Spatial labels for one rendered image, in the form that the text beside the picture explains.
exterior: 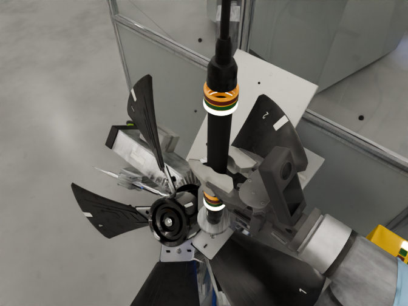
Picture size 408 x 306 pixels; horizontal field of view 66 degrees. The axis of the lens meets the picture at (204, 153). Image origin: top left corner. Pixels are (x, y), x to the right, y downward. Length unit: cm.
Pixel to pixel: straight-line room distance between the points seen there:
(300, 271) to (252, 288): 11
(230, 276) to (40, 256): 165
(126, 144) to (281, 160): 70
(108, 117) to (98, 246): 112
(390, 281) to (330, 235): 8
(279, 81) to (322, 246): 55
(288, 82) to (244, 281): 52
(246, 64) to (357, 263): 65
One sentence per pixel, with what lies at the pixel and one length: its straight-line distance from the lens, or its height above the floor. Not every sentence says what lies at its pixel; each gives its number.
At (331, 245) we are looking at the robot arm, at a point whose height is 150.
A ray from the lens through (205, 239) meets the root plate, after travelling 77.
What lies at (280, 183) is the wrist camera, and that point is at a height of 156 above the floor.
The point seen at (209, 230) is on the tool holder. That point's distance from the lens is 66.
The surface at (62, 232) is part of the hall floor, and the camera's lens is 226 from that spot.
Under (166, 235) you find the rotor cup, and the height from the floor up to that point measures 120.
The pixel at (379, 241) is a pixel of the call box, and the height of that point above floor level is 107.
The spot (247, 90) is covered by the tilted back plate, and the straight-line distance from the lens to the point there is 93.
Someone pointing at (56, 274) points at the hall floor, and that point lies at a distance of 216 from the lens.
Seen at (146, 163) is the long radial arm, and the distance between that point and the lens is 98.
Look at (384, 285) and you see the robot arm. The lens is 47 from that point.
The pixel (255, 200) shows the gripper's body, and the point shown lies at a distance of 46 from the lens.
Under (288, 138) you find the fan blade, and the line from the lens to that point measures 63.
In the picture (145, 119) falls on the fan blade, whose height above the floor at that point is 133.
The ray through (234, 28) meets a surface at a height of 138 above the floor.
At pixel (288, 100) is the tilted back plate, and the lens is 89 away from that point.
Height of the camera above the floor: 190
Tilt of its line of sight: 53 degrees down
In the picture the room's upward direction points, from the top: straight up
